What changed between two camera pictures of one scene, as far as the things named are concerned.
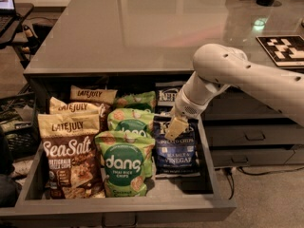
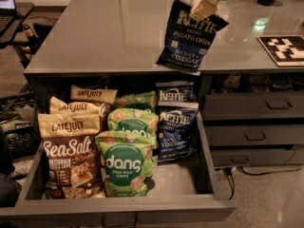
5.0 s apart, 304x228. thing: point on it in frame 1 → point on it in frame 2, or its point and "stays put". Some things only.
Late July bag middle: x=59 y=107 stays put
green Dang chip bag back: x=145 y=101 stays put
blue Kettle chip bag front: x=179 y=155 → x=188 y=37
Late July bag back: x=82 y=93 stays put
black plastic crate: x=19 y=123 stays put
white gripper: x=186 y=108 → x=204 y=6
